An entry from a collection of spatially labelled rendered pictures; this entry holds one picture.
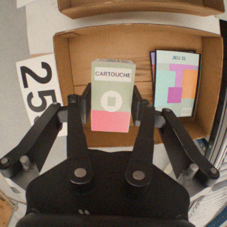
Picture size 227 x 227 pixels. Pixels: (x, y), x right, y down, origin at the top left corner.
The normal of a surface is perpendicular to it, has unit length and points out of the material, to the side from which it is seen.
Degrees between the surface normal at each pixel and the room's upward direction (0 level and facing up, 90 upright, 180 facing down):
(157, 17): 0
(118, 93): 1
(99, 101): 1
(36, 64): 10
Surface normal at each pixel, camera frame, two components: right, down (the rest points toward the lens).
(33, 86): 0.17, 0.42
